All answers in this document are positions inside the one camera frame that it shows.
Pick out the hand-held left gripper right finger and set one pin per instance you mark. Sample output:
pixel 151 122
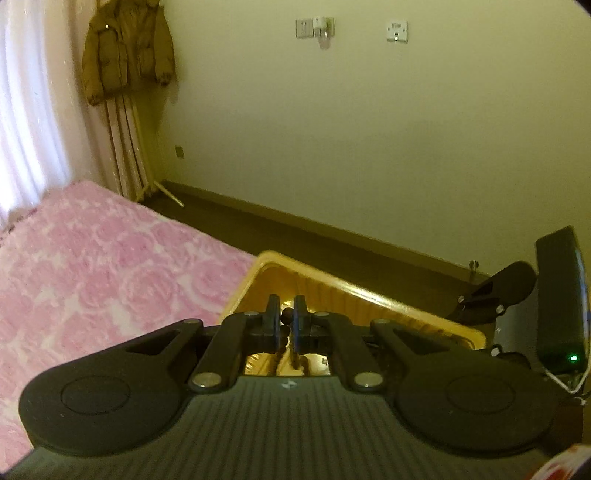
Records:
pixel 300 323

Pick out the white wall socket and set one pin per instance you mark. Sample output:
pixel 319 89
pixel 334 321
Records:
pixel 397 31

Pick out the white curtain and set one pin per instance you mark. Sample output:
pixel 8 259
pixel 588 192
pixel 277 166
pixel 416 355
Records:
pixel 27 92

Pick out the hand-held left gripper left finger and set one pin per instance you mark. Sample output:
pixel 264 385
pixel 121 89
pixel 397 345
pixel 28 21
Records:
pixel 275 323

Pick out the yellow plastic tray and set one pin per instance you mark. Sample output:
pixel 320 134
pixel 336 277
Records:
pixel 332 295

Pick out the pink rose blanket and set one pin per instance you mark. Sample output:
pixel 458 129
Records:
pixel 92 277

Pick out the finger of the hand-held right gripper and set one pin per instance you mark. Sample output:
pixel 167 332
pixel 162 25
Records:
pixel 498 290

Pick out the metal door stop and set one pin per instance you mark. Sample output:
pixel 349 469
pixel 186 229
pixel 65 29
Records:
pixel 473 267

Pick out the wooden coat rack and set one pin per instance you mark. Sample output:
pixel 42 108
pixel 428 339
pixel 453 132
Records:
pixel 131 152

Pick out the white plug adapter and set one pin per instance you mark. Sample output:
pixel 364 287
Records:
pixel 323 28

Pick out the white wall switch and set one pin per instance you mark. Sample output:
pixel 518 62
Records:
pixel 302 28

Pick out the brown puffer jacket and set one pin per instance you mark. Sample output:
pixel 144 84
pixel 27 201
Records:
pixel 124 46

